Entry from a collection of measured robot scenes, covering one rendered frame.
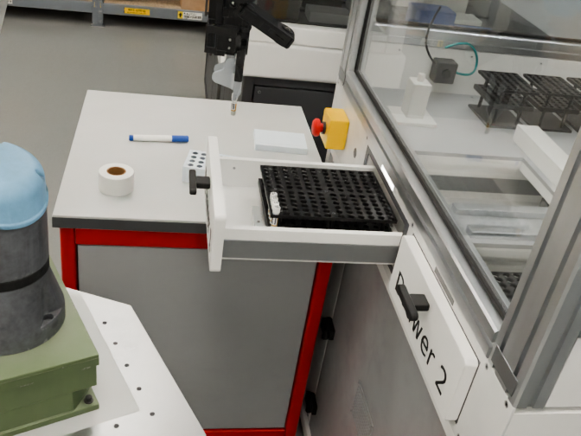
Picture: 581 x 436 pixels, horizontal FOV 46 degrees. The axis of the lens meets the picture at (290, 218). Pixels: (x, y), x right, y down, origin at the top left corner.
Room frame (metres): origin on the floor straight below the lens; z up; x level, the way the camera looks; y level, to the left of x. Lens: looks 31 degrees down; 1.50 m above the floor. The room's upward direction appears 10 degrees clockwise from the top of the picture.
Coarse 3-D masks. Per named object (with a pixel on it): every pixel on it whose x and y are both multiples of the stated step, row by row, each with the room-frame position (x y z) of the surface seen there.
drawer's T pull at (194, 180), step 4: (188, 172) 1.06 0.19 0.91; (192, 172) 1.05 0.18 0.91; (188, 176) 1.05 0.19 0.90; (192, 176) 1.03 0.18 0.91; (196, 176) 1.04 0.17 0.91; (200, 176) 1.04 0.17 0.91; (204, 176) 1.04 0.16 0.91; (208, 176) 1.05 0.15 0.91; (192, 180) 1.02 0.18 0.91; (196, 180) 1.03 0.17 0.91; (200, 180) 1.03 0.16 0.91; (204, 180) 1.03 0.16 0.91; (208, 180) 1.03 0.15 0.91; (192, 184) 1.01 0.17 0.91; (196, 184) 1.02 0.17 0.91; (200, 184) 1.02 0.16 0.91; (204, 184) 1.02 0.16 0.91; (208, 184) 1.02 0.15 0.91; (192, 188) 1.00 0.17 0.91; (196, 188) 1.00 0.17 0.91; (200, 188) 1.02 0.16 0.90; (204, 188) 1.02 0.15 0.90; (208, 188) 1.02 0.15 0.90; (192, 192) 0.99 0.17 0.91
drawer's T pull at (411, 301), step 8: (400, 288) 0.81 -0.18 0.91; (400, 296) 0.80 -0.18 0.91; (408, 296) 0.80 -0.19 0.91; (416, 296) 0.80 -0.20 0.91; (424, 296) 0.80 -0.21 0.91; (408, 304) 0.78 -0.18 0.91; (416, 304) 0.78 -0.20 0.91; (424, 304) 0.78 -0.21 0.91; (408, 312) 0.76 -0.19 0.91; (416, 312) 0.76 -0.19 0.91; (416, 320) 0.76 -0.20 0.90
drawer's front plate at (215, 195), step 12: (216, 144) 1.14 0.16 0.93; (216, 156) 1.10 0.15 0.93; (216, 168) 1.05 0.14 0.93; (216, 180) 1.01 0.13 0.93; (204, 192) 1.14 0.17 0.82; (216, 192) 0.97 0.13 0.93; (216, 204) 0.93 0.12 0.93; (216, 216) 0.90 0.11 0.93; (216, 228) 0.90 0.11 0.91; (216, 240) 0.90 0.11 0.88; (216, 252) 0.90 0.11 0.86; (216, 264) 0.90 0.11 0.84
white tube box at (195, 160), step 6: (192, 150) 1.36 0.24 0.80; (192, 156) 1.33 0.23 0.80; (198, 156) 1.33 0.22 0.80; (204, 156) 1.34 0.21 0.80; (222, 156) 1.35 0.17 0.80; (228, 156) 1.36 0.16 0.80; (186, 162) 1.30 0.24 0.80; (192, 162) 1.31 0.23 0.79; (198, 162) 1.31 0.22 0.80; (204, 162) 1.31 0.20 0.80; (186, 168) 1.27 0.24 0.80; (192, 168) 1.28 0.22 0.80; (198, 168) 1.28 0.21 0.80; (204, 168) 1.28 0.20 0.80; (186, 174) 1.27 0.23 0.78; (198, 174) 1.28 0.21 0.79; (204, 174) 1.28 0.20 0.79; (186, 180) 1.27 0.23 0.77
